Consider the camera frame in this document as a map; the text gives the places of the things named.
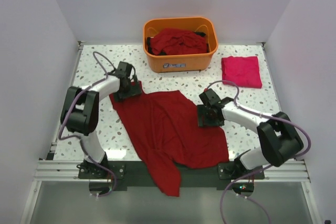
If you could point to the dark red t shirt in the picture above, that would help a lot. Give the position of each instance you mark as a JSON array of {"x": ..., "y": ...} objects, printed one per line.
[{"x": 164, "y": 131}]

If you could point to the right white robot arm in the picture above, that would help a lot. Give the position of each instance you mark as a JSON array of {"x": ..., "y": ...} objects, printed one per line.
[{"x": 278, "y": 138}]

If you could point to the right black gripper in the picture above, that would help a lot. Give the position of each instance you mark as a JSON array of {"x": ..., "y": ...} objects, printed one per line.
[{"x": 210, "y": 116}]

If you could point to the aluminium frame rail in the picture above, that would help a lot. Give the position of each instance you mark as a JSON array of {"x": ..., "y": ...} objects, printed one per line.
[{"x": 66, "y": 171}]

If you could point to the orange plastic basket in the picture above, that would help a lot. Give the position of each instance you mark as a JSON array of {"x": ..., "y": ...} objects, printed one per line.
[{"x": 175, "y": 63}]

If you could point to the red t shirts in basket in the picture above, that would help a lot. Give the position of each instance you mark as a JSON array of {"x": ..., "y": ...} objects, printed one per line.
[{"x": 173, "y": 41}]

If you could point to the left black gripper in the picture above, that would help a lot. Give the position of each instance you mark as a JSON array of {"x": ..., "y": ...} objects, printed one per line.
[{"x": 128, "y": 93}]

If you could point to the folded pink t shirt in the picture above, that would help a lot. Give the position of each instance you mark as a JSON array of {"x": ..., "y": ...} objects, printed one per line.
[{"x": 243, "y": 71}]

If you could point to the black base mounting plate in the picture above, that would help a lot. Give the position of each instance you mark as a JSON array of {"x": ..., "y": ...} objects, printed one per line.
[{"x": 135, "y": 174}]

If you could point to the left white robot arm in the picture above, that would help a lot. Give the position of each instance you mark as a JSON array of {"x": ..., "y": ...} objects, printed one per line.
[{"x": 80, "y": 113}]

